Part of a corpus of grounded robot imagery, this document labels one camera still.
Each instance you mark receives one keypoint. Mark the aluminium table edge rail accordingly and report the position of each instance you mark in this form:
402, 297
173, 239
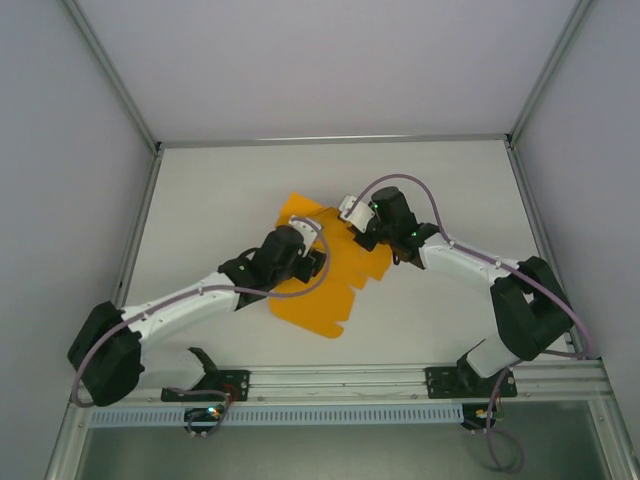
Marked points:
330, 139
140, 222
535, 225

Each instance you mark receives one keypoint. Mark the wide aluminium mounting rail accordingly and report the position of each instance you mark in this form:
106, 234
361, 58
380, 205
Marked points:
340, 382

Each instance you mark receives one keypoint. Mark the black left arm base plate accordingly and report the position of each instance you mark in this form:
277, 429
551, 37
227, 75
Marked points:
239, 395

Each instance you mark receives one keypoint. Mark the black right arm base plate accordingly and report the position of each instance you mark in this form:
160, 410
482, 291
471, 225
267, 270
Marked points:
437, 382

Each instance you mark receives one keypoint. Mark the black controller board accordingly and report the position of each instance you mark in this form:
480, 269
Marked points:
470, 412
200, 415

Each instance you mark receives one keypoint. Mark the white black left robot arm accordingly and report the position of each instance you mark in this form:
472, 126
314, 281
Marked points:
175, 325

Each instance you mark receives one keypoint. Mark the aluminium frame leg post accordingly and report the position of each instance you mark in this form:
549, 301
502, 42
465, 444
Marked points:
62, 450
616, 445

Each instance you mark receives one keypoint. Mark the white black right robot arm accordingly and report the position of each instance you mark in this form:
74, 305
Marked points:
460, 271

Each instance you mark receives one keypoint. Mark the aluminium upright frame post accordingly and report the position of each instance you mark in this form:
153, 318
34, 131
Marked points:
114, 75
548, 75

